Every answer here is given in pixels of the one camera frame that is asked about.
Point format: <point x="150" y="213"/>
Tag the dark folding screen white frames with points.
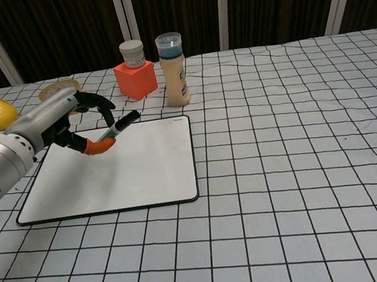
<point x="62" y="32"/>

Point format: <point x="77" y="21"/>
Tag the small white jar grey lid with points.
<point x="132" y="53"/>

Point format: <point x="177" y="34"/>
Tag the beige sauce bottle blue cap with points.
<point x="175" y="82"/>

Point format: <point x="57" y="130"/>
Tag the orange cube block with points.
<point x="135" y="83"/>

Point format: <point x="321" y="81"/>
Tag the green marker with black cap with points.
<point x="125" y="121"/>

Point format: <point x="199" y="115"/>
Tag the clear brown tape roll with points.
<point x="56" y="88"/>

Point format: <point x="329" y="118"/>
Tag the white board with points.
<point x="126" y="178"/>

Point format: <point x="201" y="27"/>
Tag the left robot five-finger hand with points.
<point x="46" y="114"/>

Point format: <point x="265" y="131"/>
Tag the white black checked tablecloth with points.
<point x="285" y="169"/>

